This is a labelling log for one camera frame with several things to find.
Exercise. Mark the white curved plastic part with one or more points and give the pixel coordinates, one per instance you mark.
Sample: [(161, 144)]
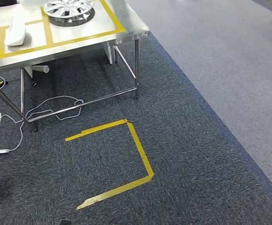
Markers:
[(15, 32)]

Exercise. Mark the stainless steel workbench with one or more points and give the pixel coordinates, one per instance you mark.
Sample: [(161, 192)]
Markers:
[(79, 46)]

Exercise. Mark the yellow floor tape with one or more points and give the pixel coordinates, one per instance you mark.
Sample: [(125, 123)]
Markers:
[(140, 152)]

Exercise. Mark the white cylinder tube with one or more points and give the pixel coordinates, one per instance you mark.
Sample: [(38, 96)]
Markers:
[(41, 68)]

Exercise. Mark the silver wheel hubcap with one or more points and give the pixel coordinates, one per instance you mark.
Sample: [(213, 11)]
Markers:
[(68, 9)]

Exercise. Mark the black yellow handheld tool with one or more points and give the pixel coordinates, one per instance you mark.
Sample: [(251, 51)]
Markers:
[(1, 83)]

